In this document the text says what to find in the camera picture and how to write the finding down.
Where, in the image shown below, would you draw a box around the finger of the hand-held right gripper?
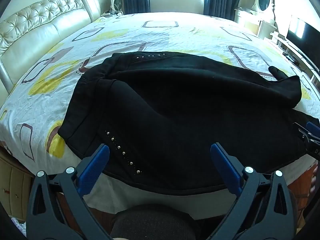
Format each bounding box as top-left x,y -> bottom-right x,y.
292,121 -> 320,143

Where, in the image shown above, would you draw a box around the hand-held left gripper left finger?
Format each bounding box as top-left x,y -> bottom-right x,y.
26,144 -> 114,240

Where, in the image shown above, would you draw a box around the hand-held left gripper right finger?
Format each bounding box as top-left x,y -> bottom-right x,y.
207,142 -> 298,240

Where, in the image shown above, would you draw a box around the black studded pants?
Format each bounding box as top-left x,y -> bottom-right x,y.
57,51 -> 320,195

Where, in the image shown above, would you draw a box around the person's dark-clothed leg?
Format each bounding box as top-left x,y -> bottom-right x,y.
110,204 -> 203,240

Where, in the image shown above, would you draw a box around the wooden nightstand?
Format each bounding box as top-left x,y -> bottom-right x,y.
0,150 -> 35,223

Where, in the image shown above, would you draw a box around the black flat television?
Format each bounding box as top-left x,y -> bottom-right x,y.
286,15 -> 320,70

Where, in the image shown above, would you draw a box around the white television stand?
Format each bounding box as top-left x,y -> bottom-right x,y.
270,31 -> 320,90

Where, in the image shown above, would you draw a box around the white dressing table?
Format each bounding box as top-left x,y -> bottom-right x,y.
234,7 -> 278,39

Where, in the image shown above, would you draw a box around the bed with patterned sheet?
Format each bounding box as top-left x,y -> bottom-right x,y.
0,12 -> 320,220

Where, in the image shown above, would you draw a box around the cream tufted leather headboard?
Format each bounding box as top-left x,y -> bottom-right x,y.
0,0 -> 102,95

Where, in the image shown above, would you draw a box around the white box fan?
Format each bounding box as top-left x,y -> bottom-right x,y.
110,0 -> 125,13

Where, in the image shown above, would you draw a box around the tangled power cables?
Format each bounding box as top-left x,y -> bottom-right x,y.
101,10 -> 123,17

